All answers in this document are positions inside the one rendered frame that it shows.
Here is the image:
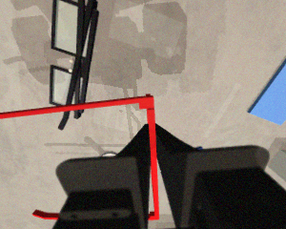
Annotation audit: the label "blue flat rectangular tag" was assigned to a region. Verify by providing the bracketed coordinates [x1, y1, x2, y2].
[247, 58, 286, 126]

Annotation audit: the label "black rectangular glasses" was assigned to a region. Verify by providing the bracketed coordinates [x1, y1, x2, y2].
[49, 0, 99, 106]

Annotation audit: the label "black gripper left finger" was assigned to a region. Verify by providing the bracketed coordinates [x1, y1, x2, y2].
[55, 124, 151, 229]

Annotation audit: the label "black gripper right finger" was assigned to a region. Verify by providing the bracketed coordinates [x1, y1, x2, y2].
[155, 123, 270, 228]

